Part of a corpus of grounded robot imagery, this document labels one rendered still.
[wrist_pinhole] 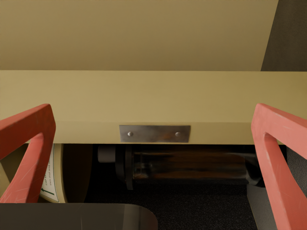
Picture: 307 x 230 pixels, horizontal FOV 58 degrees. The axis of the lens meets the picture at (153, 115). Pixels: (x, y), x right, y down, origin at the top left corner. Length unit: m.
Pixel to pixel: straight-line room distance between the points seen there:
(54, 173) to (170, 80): 0.19
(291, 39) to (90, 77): 0.40
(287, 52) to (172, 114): 0.38
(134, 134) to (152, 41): 0.44
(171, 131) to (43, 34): 0.52
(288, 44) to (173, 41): 0.25
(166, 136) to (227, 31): 0.46
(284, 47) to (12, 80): 0.50
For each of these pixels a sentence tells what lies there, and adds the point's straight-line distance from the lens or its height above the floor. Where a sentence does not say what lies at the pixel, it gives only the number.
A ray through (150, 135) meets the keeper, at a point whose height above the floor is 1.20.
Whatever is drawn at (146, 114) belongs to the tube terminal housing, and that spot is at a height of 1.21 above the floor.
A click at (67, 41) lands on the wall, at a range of 0.72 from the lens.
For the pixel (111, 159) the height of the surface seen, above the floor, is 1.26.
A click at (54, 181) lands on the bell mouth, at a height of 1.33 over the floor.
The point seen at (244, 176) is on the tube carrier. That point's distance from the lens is 0.42.
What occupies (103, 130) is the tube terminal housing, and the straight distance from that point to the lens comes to 0.28.
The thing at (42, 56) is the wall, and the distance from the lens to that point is 0.76.
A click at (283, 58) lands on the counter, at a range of 0.63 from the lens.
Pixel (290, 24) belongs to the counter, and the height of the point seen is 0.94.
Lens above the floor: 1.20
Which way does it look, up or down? level
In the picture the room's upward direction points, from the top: 90 degrees counter-clockwise
